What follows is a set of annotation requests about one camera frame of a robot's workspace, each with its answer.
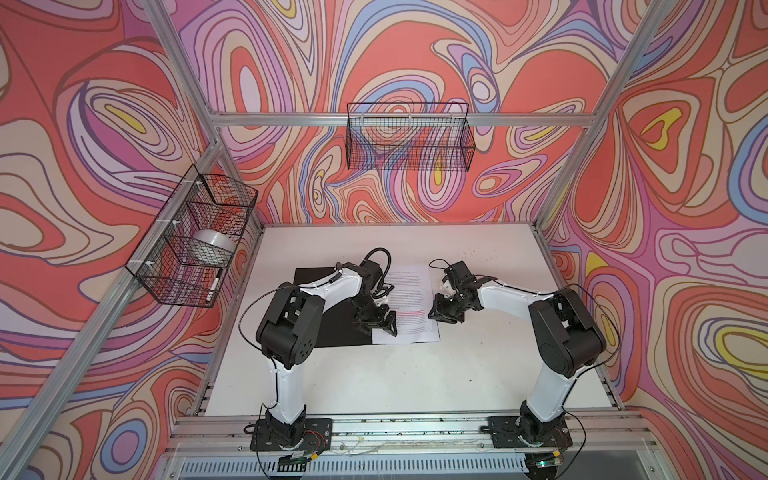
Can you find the aluminium frame post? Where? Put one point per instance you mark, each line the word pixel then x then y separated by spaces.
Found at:
pixel 217 153

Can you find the printed paper sheets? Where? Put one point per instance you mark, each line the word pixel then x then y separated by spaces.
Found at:
pixel 411 300

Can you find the black wire basket left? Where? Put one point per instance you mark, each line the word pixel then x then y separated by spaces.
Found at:
pixel 172 267

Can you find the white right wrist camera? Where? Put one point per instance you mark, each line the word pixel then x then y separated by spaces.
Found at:
pixel 446 289

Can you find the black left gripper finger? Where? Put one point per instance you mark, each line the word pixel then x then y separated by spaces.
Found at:
pixel 388 324
pixel 366 328

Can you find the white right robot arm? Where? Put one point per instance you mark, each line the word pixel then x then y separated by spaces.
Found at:
pixel 567 337

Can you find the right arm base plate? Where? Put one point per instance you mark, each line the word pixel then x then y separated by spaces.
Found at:
pixel 527 432

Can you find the aluminium front rail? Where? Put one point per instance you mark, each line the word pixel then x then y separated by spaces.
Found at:
pixel 596 444

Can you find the black wire basket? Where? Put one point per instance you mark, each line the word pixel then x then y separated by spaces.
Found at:
pixel 409 136
pixel 172 267

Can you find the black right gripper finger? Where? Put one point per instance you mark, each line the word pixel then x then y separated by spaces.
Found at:
pixel 456 317
pixel 438 313

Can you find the silver tape roll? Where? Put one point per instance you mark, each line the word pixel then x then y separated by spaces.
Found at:
pixel 215 239

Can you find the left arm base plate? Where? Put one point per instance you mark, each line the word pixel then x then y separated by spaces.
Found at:
pixel 309 435

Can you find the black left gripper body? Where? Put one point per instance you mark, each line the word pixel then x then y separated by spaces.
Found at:
pixel 367 311

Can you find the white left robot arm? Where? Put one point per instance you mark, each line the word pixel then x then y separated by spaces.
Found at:
pixel 289 330

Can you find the white and black file folder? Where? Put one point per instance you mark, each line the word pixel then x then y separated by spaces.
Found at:
pixel 338 330

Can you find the black wire basket rear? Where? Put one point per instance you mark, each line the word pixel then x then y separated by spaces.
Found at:
pixel 409 136

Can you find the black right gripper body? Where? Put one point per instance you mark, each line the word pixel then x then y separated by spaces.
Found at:
pixel 455 302

